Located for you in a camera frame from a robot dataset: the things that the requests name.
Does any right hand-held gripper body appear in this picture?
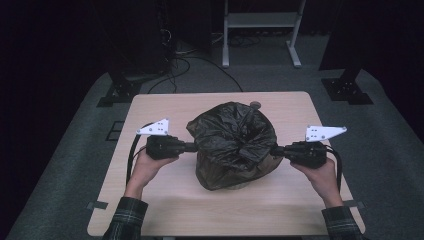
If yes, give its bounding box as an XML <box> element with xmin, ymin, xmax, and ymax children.
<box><xmin>284</xmin><ymin>125</ymin><xmax>348</xmax><ymax>169</ymax></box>

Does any black stand base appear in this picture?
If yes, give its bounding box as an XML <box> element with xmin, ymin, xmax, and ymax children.
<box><xmin>96</xmin><ymin>70</ymin><xmax>143</xmax><ymax>108</ymax></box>
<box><xmin>320</xmin><ymin>68</ymin><xmax>374</xmax><ymax>106</ymax></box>

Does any person's right hand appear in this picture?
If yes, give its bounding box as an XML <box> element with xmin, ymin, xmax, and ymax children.
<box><xmin>289</xmin><ymin>157</ymin><xmax>344</xmax><ymax>209</ymax></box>

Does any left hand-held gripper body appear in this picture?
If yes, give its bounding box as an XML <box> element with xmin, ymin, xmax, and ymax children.
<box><xmin>135</xmin><ymin>118</ymin><xmax>186</xmax><ymax>161</ymax></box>

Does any grey tape strip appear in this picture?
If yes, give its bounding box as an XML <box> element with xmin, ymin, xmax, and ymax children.
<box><xmin>343</xmin><ymin>199</ymin><xmax>366</xmax><ymax>210</ymax></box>
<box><xmin>86</xmin><ymin>200</ymin><xmax>109</xmax><ymax>211</ymax></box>

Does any person's left hand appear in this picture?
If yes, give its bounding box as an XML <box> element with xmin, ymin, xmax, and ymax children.
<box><xmin>124</xmin><ymin>146</ymin><xmax>179</xmax><ymax>201</ymax></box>

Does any black plastic bag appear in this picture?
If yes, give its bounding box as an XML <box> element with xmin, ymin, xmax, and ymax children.
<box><xmin>185</xmin><ymin>101</ymin><xmax>284</xmax><ymax>192</ymax></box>

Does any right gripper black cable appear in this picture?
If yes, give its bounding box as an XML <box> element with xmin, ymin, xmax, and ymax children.
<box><xmin>326</xmin><ymin>145</ymin><xmax>344</xmax><ymax>193</ymax></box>

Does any black floor cable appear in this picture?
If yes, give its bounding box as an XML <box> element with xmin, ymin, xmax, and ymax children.
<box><xmin>146</xmin><ymin>54</ymin><xmax>244</xmax><ymax>95</ymax></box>

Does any white metal stand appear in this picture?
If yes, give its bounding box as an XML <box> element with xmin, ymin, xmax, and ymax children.
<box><xmin>222</xmin><ymin>0</ymin><xmax>307</xmax><ymax>69</ymax></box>

